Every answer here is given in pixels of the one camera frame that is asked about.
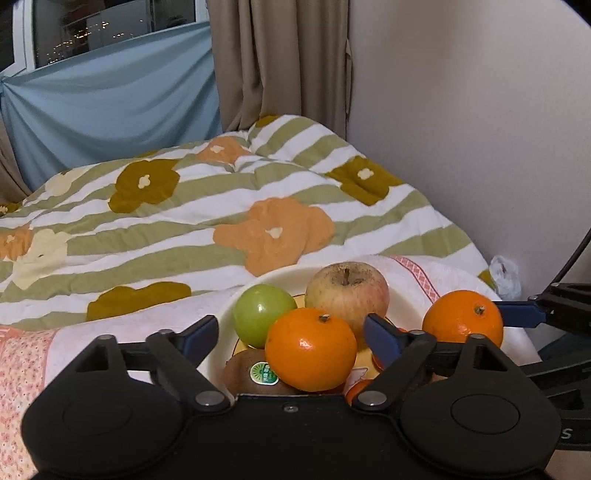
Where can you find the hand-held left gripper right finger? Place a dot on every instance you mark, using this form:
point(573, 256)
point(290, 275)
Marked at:
point(381, 333)

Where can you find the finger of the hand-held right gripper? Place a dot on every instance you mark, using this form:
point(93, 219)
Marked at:
point(521, 314)

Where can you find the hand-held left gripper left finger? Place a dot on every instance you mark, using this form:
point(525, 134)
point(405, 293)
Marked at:
point(203, 331)

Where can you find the cream printed plate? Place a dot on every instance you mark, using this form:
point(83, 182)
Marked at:
point(221, 314)

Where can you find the brown kiwi with sticker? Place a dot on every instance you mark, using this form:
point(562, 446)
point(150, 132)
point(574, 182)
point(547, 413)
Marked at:
point(244, 369)

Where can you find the white plastic bag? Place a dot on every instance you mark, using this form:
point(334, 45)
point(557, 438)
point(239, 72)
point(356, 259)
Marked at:
point(505, 277)

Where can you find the yellow-red apple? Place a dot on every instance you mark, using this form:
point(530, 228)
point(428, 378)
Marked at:
point(346, 295)

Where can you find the green apple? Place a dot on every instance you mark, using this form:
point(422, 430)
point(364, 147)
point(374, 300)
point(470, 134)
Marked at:
point(261, 314)

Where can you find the striped floral blanket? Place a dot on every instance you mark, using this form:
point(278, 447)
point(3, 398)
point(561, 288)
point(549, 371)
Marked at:
point(138, 230)

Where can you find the pink and white towel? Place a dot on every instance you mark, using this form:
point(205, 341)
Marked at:
point(27, 369)

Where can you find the light blue cloth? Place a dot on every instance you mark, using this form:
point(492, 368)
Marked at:
point(115, 106)

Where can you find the narrow beige curtain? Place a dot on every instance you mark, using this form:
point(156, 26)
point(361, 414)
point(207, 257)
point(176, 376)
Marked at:
point(9, 180)

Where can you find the wide beige curtain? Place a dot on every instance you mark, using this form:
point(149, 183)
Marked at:
point(277, 60)

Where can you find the window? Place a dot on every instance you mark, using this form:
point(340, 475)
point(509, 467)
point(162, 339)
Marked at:
point(115, 23)

